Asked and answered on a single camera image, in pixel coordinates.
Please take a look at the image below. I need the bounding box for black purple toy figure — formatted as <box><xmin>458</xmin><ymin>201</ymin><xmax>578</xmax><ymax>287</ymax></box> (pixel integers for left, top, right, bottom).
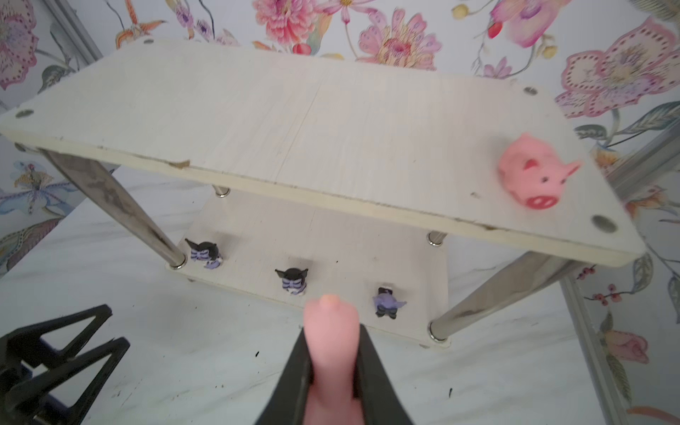
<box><xmin>184</xmin><ymin>238</ymin><xmax>223</xmax><ymax>270</ymax></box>
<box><xmin>373</xmin><ymin>287</ymin><xmax>407</xmax><ymax>320</ymax></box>
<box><xmin>276</xmin><ymin>267</ymin><xmax>308</xmax><ymax>296</ymax></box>

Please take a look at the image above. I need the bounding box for aluminium corner post right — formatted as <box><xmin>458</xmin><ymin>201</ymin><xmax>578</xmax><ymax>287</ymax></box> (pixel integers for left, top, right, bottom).
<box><xmin>561</xmin><ymin>121</ymin><xmax>679</xmax><ymax>424</ymax></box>

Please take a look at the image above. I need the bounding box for white two-tier shelf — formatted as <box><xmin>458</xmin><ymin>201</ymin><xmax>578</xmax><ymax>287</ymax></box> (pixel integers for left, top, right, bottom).
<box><xmin>1</xmin><ymin>39</ymin><xmax>642</xmax><ymax>346</ymax></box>

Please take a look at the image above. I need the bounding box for aluminium corner post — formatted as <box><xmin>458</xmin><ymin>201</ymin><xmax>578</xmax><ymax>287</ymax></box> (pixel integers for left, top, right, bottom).
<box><xmin>42</xmin><ymin>0</ymin><xmax>104</xmax><ymax>65</ymax></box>
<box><xmin>561</xmin><ymin>121</ymin><xmax>679</xmax><ymax>424</ymax></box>

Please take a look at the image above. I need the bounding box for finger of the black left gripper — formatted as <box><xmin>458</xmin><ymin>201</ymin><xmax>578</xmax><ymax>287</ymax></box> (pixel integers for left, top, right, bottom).
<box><xmin>1</xmin><ymin>338</ymin><xmax>130</xmax><ymax>424</ymax></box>
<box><xmin>1</xmin><ymin>305</ymin><xmax>113</xmax><ymax>367</ymax></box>

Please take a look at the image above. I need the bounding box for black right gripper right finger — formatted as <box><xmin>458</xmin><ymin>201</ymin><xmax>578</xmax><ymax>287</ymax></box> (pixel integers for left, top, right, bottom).
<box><xmin>353</xmin><ymin>324</ymin><xmax>414</xmax><ymax>425</ymax></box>

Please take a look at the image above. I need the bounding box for pink pig toy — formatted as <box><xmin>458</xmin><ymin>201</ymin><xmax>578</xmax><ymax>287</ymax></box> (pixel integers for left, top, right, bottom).
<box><xmin>303</xmin><ymin>295</ymin><xmax>364</xmax><ymax>424</ymax></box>
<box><xmin>498</xmin><ymin>133</ymin><xmax>583</xmax><ymax>211</ymax></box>

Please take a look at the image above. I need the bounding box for aluminium corner post left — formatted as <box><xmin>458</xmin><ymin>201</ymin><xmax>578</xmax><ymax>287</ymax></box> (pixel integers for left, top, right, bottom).
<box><xmin>42</xmin><ymin>0</ymin><xmax>104</xmax><ymax>65</ymax></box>

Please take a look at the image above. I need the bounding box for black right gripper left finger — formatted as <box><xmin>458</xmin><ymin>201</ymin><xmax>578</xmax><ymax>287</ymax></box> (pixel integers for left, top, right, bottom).
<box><xmin>255</xmin><ymin>329</ymin><xmax>313</xmax><ymax>425</ymax></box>

